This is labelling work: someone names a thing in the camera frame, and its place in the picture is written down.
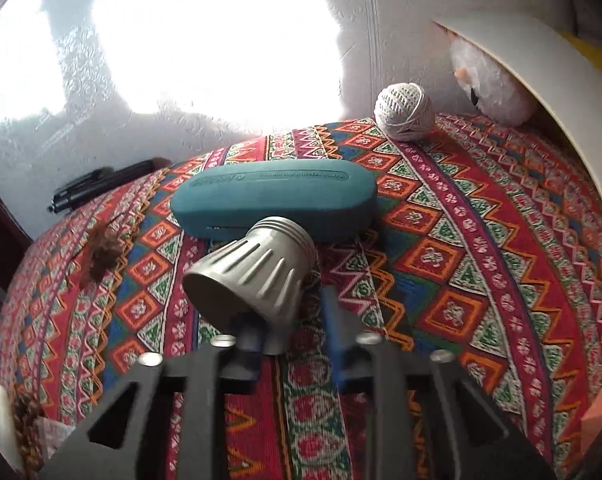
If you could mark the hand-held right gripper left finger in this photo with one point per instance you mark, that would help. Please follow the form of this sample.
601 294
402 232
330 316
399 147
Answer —
252 342

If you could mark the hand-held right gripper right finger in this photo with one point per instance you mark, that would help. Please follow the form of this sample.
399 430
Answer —
333 332

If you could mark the silver ribbed metal cup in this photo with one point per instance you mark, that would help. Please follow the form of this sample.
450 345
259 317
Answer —
251 270

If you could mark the desktop with patterned woven cloth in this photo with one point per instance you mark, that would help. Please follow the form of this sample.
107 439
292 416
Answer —
481 210

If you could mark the teal glasses case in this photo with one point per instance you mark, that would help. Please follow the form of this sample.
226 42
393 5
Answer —
281 195

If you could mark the brown dried pine cone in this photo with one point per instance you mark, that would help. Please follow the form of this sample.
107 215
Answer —
105 255

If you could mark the ball of white twine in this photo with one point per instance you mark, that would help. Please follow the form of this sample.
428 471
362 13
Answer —
403 110

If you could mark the white plush toy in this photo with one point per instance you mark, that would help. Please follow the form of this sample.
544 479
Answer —
491 85

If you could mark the white curved board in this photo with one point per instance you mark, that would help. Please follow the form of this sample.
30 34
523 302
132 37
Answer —
556 85

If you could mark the yellow object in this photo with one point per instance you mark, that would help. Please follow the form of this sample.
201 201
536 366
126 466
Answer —
598 60

